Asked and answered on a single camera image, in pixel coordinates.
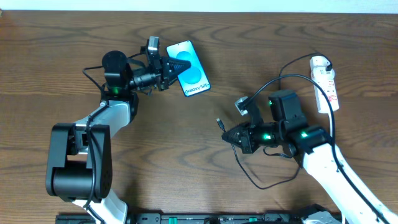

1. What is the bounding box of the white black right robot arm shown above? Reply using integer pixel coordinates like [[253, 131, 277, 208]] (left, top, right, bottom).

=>
[[222, 90, 397, 223]]

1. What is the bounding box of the blue Galaxy smartphone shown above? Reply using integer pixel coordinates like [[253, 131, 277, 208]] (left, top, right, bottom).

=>
[[166, 40, 211, 97]]

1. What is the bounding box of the white power strip cord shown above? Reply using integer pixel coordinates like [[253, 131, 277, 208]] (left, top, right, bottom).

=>
[[327, 112, 335, 139]]

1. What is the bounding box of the white USB charger adapter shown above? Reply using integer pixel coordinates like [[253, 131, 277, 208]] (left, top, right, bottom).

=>
[[310, 56, 335, 81]]

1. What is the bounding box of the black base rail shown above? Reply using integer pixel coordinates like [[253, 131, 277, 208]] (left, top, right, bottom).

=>
[[55, 212, 343, 224]]

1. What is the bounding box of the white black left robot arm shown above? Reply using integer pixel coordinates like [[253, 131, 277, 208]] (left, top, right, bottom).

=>
[[45, 47, 191, 223]]

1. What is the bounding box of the black charging cable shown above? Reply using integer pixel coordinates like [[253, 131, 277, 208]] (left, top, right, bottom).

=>
[[216, 52, 333, 190]]

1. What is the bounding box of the white power strip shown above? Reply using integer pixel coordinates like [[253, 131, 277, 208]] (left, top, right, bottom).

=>
[[314, 79, 340, 114]]

